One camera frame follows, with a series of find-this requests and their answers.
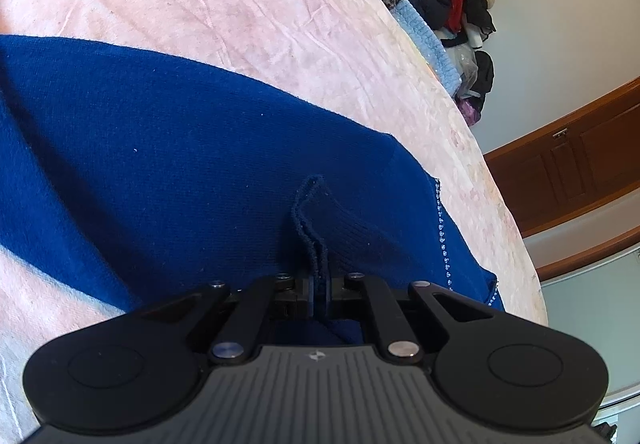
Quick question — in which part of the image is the blue knit sweater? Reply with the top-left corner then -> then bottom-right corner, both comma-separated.
0,34 -> 507,344

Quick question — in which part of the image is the brown wooden wardrobe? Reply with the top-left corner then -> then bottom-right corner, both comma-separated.
482,76 -> 640,281

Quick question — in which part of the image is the light blue knit blanket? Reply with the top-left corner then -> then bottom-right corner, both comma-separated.
390,0 -> 462,97

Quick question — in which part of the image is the pink floral bed sheet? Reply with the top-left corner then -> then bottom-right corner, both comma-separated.
1,0 -> 547,443

